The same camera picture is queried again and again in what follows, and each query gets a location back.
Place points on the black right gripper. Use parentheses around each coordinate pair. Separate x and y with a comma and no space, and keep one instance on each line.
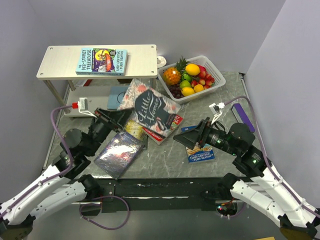
(189,138)

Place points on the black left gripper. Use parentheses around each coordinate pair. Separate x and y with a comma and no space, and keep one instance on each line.
(115,120)

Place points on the Little Women book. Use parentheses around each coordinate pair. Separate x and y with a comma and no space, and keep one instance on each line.
(151,109)

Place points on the light blue 143-Storey Treehouse book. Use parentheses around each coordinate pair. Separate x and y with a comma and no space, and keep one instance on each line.
(102,61)

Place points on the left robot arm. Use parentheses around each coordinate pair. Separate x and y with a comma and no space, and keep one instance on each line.
(62,183)

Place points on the Alice in Wonderland book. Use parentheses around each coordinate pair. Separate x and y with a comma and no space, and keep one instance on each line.
(136,130)

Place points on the blue 91-Storey Treehouse book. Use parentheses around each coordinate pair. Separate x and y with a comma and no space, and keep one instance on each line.
(200,154)

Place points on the light blue book with swan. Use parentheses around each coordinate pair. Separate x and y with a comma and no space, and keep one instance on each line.
(116,96)

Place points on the red 13-Storey Treehouse book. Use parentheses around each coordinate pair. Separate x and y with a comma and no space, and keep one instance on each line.
(160,136)

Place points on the Robinson Crusoe book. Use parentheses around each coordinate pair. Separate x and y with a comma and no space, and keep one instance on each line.
(118,154)

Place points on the yellow lemon front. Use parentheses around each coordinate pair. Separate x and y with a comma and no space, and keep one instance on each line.
(187,91)

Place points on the dark grapes bunch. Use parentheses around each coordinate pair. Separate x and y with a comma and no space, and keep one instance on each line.
(176,91)

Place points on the yellow lemon small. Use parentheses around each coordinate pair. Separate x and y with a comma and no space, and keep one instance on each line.
(198,88)

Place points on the purple box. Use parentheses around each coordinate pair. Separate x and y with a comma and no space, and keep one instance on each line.
(241,116)

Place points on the green lime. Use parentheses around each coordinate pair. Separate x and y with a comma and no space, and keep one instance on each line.
(185,84)

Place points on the white two-tier shelf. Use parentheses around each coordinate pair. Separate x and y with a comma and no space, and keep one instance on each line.
(58,71)

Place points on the red strawberries pile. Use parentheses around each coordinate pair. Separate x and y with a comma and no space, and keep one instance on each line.
(204,78)

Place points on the white plastic basket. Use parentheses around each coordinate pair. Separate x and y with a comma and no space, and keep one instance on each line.
(198,60)

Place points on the toy pineapple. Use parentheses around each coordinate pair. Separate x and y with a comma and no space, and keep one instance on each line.
(172,75)

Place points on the yellow lemon top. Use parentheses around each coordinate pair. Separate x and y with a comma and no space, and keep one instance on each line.
(192,69)

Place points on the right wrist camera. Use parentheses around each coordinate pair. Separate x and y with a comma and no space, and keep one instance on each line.
(216,110)

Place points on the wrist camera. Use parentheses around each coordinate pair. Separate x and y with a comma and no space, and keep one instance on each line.
(216,110)
(83,107)

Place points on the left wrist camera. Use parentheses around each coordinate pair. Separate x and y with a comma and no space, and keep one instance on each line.
(83,107)

